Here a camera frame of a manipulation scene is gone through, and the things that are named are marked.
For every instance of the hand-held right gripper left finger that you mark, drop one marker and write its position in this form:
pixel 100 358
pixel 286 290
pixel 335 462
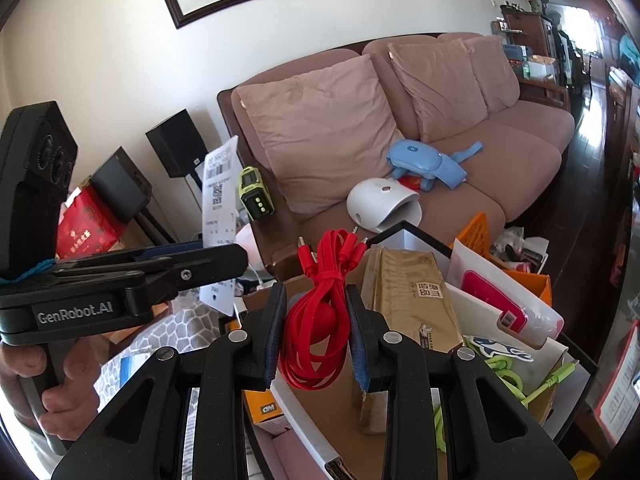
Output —
pixel 272 345

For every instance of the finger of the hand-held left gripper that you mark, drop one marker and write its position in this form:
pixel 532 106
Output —
pixel 150 254
pixel 200 270

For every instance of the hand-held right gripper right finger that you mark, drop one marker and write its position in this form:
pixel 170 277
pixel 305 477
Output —
pixel 357 355

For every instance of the white cardboard box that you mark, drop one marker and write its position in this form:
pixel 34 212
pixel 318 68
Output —
pixel 320 420

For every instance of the gold tissue pack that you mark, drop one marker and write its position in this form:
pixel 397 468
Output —
pixel 410 300

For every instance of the grey price tag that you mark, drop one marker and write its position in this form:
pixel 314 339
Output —
pixel 220 185

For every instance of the person's left hand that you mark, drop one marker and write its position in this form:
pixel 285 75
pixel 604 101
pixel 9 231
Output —
pixel 80 390

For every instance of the black speaker stand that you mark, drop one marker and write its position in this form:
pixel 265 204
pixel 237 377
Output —
pixel 155 227

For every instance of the red gift bag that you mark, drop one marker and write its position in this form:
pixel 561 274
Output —
pixel 90 230

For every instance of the orange box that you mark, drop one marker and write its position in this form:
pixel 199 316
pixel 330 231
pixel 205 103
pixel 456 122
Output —
pixel 265 410

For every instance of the black speaker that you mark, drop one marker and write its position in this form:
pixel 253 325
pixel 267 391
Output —
pixel 177 145
pixel 120 185

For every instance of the lime green portable device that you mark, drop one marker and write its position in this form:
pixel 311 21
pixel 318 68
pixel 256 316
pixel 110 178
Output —
pixel 256 195

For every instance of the blue face mask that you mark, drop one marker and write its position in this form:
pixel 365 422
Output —
pixel 134 370

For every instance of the blue white shark sticker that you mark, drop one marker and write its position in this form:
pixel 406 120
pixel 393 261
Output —
pixel 495 349

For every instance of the white dome device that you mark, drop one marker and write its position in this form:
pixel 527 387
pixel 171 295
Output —
pixel 380 205

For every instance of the red item in clear packet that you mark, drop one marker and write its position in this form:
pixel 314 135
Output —
pixel 500 295

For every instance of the orange plastic basket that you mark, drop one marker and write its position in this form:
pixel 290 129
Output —
pixel 472 232

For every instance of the large brown cushion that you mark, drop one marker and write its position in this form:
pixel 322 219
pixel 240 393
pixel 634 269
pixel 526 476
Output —
pixel 320 130

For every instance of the blue massager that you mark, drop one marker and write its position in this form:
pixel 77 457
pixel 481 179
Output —
pixel 420 160

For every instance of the brown sofa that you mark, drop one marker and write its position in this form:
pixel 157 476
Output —
pixel 525 150

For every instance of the medium brown cushion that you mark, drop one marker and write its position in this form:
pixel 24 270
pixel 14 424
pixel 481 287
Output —
pixel 440 90

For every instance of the small brown cushion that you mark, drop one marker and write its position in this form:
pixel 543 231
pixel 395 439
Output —
pixel 495 75

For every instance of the dark wooden cabinet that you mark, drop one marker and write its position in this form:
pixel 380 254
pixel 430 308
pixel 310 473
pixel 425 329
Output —
pixel 525 35

